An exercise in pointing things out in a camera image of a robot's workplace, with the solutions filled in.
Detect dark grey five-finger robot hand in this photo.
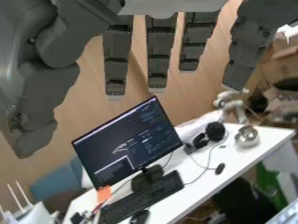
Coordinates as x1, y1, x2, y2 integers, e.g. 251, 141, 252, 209
0, 0, 298, 160

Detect black computer monitor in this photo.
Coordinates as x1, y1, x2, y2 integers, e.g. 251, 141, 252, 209
70, 95, 184, 193

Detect blue chair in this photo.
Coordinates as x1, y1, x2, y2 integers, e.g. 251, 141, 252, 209
29, 156, 86, 203

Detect orange sticky note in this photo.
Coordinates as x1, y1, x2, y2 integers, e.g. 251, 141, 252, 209
95, 185, 113, 203

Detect white router with antennas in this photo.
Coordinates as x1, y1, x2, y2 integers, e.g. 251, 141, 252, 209
0, 180, 55, 224

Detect black headphones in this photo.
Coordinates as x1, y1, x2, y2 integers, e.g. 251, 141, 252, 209
190, 120, 227, 150

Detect black keyboard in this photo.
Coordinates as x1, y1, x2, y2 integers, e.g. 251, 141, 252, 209
97, 169, 186, 224

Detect small white jointed device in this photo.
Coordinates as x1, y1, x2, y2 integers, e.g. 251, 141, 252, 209
211, 88, 252, 125

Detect black computer mouse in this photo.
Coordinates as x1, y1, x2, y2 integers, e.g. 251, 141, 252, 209
127, 209, 151, 224

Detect small black oval device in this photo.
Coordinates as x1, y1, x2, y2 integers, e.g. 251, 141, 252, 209
214, 162, 227, 176

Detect metal bowl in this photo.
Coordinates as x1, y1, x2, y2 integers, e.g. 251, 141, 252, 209
232, 125, 260, 149

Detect white desk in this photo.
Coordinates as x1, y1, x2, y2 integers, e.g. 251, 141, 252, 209
61, 114, 298, 224

